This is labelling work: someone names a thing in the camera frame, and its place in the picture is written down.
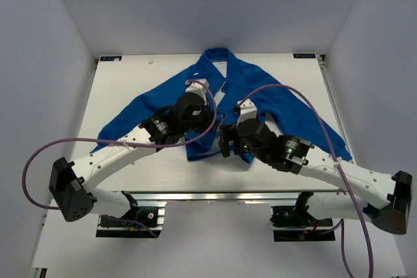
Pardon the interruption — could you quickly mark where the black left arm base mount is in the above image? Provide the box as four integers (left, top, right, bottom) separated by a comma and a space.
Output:
96, 191, 162, 239

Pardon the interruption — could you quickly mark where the blue label sticker right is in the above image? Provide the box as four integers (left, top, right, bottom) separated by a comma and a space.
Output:
293, 53, 316, 59

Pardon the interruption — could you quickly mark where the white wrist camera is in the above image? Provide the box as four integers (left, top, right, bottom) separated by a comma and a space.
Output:
185, 79, 209, 104
233, 99, 257, 125

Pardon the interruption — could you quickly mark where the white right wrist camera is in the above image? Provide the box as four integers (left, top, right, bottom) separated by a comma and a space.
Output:
233, 99, 257, 125

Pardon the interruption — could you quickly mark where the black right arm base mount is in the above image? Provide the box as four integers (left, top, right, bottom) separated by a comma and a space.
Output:
270, 191, 336, 242

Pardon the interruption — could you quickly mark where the blue label sticker left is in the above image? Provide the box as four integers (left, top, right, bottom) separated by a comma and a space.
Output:
99, 55, 122, 62

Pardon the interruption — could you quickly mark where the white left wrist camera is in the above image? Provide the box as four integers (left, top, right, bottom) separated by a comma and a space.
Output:
185, 79, 209, 104

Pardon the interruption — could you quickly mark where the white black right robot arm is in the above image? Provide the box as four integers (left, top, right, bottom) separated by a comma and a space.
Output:
218, 118, 412, 235

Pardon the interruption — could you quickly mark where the blue label sticker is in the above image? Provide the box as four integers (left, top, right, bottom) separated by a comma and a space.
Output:
293, 53, 316, 59
99, 55, 122, 62

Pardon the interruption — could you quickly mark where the aluminium table rail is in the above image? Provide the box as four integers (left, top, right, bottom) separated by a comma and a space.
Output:
120, 189, 339, 204
316, 55, 357, 165

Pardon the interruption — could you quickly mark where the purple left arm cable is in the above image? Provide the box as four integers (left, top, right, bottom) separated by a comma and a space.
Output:
22, 79, 218, 210

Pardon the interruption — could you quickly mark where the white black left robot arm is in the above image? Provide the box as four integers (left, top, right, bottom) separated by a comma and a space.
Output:
49, 92, 214, 225

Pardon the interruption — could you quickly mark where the blue zip jacket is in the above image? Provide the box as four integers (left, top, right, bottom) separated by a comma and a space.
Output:
98, 48, 352, 161

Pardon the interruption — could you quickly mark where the aluminium right table rail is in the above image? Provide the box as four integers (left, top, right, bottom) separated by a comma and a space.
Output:
316, 55, 357, 165

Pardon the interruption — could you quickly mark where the aluminium front table rail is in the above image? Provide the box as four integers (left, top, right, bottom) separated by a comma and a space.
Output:
120, 189, 339, 204

